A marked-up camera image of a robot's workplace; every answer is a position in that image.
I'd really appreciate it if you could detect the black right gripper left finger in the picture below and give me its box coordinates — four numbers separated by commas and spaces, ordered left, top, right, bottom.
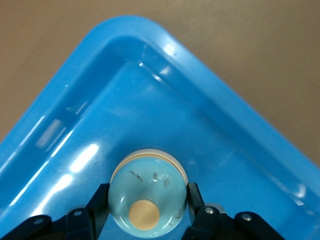
0, 182, 112, 240

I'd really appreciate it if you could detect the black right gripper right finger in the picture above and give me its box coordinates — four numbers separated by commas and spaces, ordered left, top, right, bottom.
182, 181, 286, 240

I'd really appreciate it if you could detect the light blue call bell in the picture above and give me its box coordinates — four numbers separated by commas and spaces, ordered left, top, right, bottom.
107, 148, 189, 238

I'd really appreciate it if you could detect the blue plastic tray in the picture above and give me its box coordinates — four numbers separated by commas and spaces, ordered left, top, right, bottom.
0, 15, 320, 240

